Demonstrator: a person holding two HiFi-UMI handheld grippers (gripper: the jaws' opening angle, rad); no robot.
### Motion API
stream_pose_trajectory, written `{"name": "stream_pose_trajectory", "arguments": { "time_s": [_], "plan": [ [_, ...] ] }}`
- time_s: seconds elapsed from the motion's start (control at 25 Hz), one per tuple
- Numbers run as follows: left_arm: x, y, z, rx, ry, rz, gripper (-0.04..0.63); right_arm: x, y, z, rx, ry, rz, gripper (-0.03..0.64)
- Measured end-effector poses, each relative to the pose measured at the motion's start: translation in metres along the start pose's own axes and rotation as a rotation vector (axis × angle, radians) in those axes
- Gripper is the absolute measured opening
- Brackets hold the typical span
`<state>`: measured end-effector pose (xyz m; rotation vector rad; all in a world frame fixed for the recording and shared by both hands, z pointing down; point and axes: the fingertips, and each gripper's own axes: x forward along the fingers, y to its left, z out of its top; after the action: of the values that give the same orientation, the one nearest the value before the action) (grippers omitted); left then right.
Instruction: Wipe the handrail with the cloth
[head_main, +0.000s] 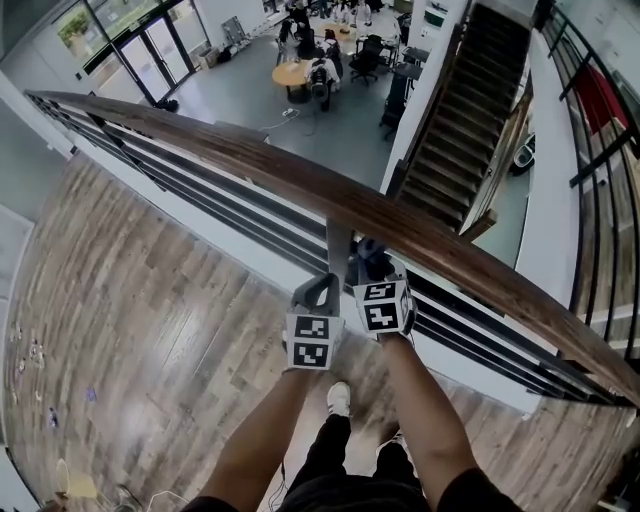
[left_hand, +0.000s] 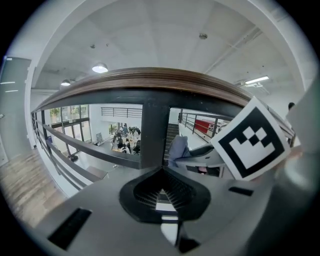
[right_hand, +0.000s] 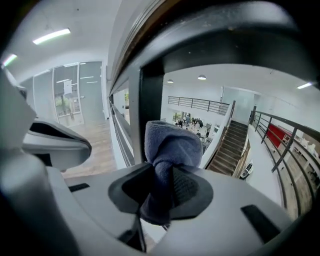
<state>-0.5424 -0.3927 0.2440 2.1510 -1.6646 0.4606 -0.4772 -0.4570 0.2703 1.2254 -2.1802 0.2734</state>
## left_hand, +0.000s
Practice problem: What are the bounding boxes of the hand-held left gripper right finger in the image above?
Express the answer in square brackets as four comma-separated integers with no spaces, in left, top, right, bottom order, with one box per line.
[161,166,277,256]

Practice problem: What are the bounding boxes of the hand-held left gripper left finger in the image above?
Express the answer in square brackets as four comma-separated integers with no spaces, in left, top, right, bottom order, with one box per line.
[34,166,181,256]

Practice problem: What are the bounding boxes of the black stair railing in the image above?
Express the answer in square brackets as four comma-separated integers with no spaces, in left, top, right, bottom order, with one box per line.
[177,109,235,140]

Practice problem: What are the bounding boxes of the long fluorescent ceiling light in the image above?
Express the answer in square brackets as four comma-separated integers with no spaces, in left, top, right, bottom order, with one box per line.
[244,75,270,85]

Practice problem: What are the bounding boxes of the glass entrance doors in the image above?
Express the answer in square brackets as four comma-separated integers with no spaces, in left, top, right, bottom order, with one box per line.
[49,104,91,144]

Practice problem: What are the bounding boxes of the blue-grey cloth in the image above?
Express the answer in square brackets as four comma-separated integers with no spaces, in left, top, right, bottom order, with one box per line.
[167,134,192,168]

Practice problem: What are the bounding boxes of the white ceiling conduit pipes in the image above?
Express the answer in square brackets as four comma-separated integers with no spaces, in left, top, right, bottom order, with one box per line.
[206,24,264,74]

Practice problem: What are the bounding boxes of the wooden handrail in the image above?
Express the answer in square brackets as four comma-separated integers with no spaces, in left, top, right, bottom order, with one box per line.
[31,66,254,113]

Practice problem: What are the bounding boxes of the black mezzanine railing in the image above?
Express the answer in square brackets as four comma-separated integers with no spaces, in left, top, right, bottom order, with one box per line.
[100,106,143,119]

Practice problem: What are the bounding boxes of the grey glass door panel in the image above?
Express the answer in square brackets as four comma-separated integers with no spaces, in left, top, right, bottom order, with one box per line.
[0,56,33,167]

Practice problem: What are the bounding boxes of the grey staircase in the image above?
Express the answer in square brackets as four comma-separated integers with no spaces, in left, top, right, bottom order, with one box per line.
[164,123,180,161]

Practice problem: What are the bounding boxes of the red wall panel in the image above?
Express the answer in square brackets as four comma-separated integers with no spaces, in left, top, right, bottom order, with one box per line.
[194,118,216,136]

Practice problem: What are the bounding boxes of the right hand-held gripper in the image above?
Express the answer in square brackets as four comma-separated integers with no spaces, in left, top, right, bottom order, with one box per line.
[174,96,292,181]

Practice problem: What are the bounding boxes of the group of distant people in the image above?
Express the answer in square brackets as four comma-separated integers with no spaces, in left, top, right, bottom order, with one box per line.
[109,123,142,156]

